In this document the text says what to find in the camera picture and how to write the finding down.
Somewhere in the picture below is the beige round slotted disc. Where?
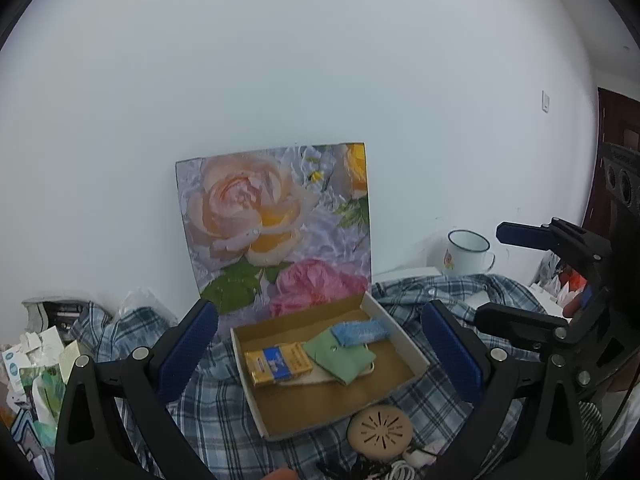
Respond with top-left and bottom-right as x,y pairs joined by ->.
347,404 -> 413,463

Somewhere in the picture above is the blue tissue packet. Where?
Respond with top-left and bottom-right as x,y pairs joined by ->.
330,318 -> 390,348

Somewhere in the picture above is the green fabric pouch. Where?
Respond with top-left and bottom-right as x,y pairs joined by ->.
303,328 -> 376,386

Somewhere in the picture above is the yellow blue cigarette pack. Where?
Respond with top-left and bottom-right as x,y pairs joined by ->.
244,342 -> 314,387

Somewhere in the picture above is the cartoon paper bag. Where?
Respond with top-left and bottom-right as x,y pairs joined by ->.
9,410 -> 55,480

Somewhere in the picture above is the green patterned tissue pack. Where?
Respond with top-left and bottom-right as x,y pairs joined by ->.
20,365 -> 66,453

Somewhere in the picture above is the white enamel mug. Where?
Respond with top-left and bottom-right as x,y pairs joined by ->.
442,229 -> 496,275

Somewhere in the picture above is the small beige box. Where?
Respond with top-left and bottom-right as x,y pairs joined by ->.
58,340 -> 84,384

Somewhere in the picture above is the blue plaid shirt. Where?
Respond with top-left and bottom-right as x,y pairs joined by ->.
70,274 -> 544,479

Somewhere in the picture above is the dark brown door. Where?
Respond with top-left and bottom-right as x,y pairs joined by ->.
582,88 -> 639,237

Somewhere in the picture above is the cardboard tray box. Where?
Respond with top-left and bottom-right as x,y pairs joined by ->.
230,292 -> 430,441

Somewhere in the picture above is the rose flower painting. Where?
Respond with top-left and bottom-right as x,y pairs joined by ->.
175,142 -> 371,326

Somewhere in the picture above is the white charging cable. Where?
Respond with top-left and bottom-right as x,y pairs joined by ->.
384,446 -> 432,480

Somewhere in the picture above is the white wall switch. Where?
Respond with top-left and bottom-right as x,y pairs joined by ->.
541,90 -> 550,113

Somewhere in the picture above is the black box at wall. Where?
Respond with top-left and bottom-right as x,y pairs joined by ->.
22,296 -> 91,333

